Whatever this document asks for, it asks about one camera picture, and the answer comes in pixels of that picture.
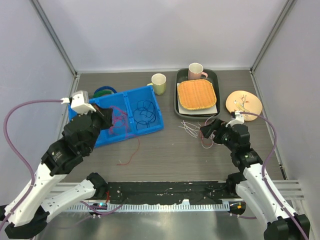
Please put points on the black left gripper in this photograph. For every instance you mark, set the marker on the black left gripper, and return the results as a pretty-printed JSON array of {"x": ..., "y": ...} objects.
[{"x": 105, "y": 113}]

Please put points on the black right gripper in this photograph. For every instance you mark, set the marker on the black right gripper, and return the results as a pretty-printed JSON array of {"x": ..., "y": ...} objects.
[{"x": 207, "y": 130}]

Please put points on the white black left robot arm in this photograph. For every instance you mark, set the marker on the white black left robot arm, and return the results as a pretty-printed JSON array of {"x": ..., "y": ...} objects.
[{"x": 30, "y": 212}]

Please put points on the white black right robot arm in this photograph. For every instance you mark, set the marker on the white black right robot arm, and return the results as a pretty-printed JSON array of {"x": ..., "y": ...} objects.
[{"x": 253, "y": 184}]

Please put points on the white square plate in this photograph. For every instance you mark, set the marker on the white square plate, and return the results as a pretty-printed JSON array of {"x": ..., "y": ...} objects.
[{"x": 196, "y": 97}]

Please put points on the blue plastic compartment bin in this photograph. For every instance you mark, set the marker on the blue plastic compartment bin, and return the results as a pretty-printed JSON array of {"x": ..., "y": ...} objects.
[{"x": 135, "y": 113}]

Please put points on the woven orange basket tray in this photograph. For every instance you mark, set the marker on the woven orange basket tray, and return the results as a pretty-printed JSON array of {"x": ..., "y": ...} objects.
[{"x": 196, "y": 94}]

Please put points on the beige plate with bird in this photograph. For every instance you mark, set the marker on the beige plate with bird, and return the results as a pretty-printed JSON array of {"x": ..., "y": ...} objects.
[{"x": 243, "y": 101}]

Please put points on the pink ceramic mug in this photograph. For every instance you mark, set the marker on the pink ceramic mug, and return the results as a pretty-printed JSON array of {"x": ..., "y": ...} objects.
[{"x": 196, "y": 71}]

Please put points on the dark grey serving tray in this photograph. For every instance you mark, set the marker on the dark grey serving tray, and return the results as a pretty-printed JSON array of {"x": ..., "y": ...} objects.
[{"x": 196, "y": 115}]

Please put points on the light green ceramic mug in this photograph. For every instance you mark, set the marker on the light green ceramic mug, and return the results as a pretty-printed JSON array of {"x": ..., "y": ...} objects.
[{"x": 158, "y": 83}]

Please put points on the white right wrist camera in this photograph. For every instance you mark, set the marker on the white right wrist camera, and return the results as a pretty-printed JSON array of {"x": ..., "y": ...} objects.
[{"x": 236, "y": 119}]

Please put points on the white slotted cable duct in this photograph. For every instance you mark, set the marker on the white slotted cable duct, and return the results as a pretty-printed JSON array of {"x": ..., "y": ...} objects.
[{"x": 183, "y": 207}]

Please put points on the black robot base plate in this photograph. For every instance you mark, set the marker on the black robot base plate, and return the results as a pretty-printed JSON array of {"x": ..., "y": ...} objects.
[{"x": 167, "y": 192}]

